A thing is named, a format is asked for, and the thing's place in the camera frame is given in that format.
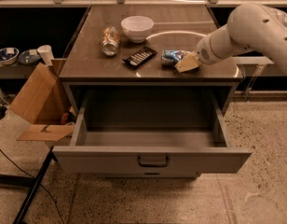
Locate black snack bar wrapper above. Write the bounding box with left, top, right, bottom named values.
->
left=123, top=46, right=157, bottom=68

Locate brown cardboard box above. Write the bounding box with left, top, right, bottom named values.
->
left=9, top=63, right=75, bottom=147

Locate white bowl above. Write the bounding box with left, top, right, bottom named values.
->
left=121, top=16, right=154, bottom=43

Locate blue silver redbull can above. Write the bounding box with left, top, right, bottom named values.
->
left=161, top=50, right=189, bottom=67

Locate open grey top drawer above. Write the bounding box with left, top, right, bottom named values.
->
left=53, top=87, right=251, bottom=177

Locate orange soda can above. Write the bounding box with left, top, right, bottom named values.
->
left=101, top=26, right=120, bottom=56

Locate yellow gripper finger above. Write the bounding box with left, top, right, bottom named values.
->
left=175, top=53, right=199, bottom=73

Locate white paper cup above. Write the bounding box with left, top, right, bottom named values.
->
left=37, top=45, right=54, bottom=65

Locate black metal floor bar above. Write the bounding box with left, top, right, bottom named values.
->
left=0, top=149, right=54, bottom=224

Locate blue patterned bowl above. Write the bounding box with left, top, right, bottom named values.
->
left=0, top=48, right=20, bottom=65

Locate grey drawer cabinet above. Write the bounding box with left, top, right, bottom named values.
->
left=60, top=4, right=243, bottom=111

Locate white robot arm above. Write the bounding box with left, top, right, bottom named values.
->
left=175, top=3, right=287, bottom=76

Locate black floor cable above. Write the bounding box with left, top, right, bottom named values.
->
left=0, top=142, right=65, bottom=224

